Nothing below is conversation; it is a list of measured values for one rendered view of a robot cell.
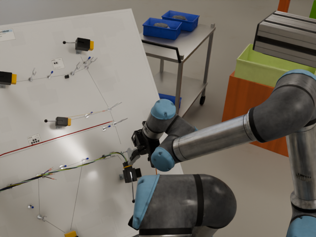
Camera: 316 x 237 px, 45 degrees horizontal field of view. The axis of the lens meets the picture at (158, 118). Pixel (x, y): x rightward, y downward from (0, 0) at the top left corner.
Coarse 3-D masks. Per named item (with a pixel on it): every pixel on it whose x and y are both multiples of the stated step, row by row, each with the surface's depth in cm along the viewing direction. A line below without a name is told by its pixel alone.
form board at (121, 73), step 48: (0, 48) 157; (48, 48) 165; (96, 48) 175; (0, 96) 153; (48, 96) 162; (96, 96) 171; (144, 96) 181; (0, 144) 150; (48, 144) 158; (96, 144) 167; (0, 192) 147; (48, 192) 155; (96, 192) 163
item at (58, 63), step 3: (60, 57) 167; (51, 60) 165; (54, 60) 165; (57, 60) 166; (60, 60) 166; (54, 63) 165; (57, 63) 166; (60, 63) 166; (63, 63) 167; (54, 66) 165; (57, 66) 165; (60, 66) 166; (63, 66) 167; (54, 69) 165; (57, 69) 165
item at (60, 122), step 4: (44, 120) 154; (48, 120) 154; (52, 120) 154; (56, 120) 155; (60, 120) 155; (64, 120) 155; (56, 124) 154; (60, 124) 154; (64, 124) 155; (56, 128) 160; (60, 128) 161
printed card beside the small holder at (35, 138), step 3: (33, 135) 156; (36, 135) 157; (39, 135) 157; (27, 138) 155; (30, 138) 155; (33, 138) 156; (36, 138) 156; (39, 138) 157; (30, 141) 155; (33, 141) 156; (36, 141) 156; (39, 141) 157; (30, 144) 155; (39, 144) 156; (42, 144) 157; (33, 147) 155
